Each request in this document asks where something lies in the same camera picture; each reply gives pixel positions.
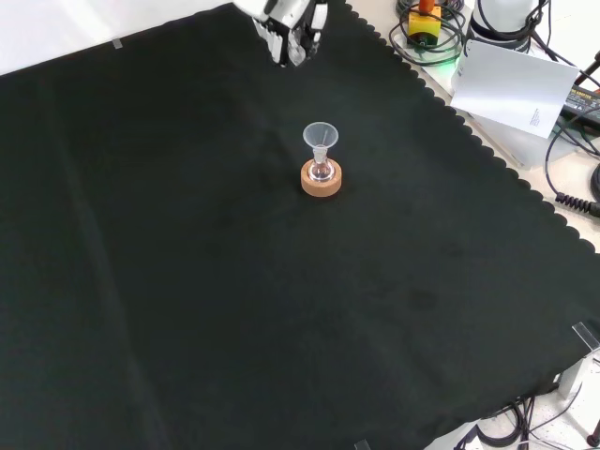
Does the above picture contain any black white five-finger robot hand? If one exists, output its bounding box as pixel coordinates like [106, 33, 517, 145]
[232, 0, 330, 69]

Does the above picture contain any clear plastic funnel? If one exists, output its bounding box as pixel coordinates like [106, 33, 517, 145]
[302, 121, 340, 163]

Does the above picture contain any yellow emergency stop button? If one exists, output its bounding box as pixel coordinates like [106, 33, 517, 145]
[406, 0, 443, 48]

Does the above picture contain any small round-bottom glass flask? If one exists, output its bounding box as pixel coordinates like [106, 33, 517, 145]
[308, 145, 335, 183]

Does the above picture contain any grey white box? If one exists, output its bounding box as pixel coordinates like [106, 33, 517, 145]
[461, 111, 563, 169]

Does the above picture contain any black scalloped-edge table cloth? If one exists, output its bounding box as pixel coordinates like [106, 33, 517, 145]
[0, 0, 600, 450]

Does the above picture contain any dark tripod leg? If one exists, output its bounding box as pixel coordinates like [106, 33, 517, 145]
[574, 49, 600, 88]

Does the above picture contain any black power adapter brick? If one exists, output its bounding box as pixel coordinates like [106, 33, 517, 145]
[560, 85, 600, 124]

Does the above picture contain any black looped cables bundle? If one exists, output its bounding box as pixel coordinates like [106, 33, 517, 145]
[387, 0, 474, 68]

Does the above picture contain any cork ring stand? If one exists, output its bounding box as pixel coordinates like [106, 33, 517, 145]
[300, 158, 343, 198]

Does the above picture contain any thin black cable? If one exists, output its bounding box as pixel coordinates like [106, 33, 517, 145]
[543, 114, 600, 201]

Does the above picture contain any black coiled cable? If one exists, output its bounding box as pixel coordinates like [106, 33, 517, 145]
[554, 191, 600, 216]

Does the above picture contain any black floor cables bundle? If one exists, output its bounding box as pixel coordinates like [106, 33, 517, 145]
[449, 396, 600, 450]

